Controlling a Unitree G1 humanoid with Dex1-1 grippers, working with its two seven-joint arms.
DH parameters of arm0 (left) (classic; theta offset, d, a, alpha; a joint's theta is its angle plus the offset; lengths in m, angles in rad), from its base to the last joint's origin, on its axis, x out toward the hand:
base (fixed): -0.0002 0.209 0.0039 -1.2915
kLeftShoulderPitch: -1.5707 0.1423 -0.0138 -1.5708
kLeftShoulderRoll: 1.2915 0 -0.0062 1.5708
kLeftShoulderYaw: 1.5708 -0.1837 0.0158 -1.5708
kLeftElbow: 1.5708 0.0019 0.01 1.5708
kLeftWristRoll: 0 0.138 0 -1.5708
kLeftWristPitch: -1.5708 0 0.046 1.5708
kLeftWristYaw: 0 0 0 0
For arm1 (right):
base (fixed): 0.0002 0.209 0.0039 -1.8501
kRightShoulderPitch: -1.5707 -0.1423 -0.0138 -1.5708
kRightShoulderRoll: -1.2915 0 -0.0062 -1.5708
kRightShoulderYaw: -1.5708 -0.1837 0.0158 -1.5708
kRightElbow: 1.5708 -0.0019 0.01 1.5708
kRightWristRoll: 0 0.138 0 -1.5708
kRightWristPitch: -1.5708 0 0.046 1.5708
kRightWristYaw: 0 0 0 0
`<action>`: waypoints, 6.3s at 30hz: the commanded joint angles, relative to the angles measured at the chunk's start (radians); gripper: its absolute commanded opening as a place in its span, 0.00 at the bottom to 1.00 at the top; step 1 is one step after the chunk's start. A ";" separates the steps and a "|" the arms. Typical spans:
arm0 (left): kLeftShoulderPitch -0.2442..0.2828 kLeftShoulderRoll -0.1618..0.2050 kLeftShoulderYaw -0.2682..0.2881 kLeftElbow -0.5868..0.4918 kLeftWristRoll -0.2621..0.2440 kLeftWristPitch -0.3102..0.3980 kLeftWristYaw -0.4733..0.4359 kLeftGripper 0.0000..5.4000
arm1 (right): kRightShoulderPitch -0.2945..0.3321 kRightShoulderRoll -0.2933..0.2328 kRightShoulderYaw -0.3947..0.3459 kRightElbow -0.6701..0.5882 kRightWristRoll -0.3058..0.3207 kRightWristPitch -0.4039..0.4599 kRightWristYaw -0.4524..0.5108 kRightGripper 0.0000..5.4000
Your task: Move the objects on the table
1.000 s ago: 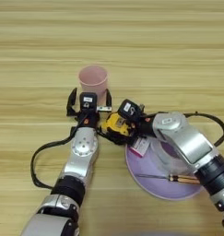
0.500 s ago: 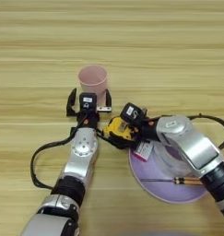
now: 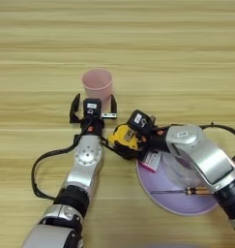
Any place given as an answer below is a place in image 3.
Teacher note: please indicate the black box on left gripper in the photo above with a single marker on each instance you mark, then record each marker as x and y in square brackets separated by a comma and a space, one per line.
[92, 107]

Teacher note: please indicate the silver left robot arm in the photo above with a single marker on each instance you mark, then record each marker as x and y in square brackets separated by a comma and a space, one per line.
[83, 168]

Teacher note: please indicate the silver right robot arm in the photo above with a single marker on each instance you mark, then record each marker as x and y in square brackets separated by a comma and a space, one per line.
[202, 155]

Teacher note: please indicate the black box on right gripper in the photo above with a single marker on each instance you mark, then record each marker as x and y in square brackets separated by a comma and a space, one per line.
[139, 120]

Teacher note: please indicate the purple round plate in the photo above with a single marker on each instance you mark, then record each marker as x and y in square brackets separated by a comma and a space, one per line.
[173, 201]

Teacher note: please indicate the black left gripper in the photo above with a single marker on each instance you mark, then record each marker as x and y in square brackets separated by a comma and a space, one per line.
[93, 126]

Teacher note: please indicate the yellow black tape measure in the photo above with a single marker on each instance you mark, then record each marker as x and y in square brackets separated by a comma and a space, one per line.
[123, 137]

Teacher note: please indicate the pink plastic cup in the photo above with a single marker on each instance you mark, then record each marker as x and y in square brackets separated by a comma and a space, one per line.
[98, 85]

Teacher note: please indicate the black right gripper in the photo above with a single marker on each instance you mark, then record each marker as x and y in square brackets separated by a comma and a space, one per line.
[154, 139]

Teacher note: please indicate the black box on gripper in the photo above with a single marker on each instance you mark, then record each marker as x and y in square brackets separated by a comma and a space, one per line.
[139, 120]
[92, 107]

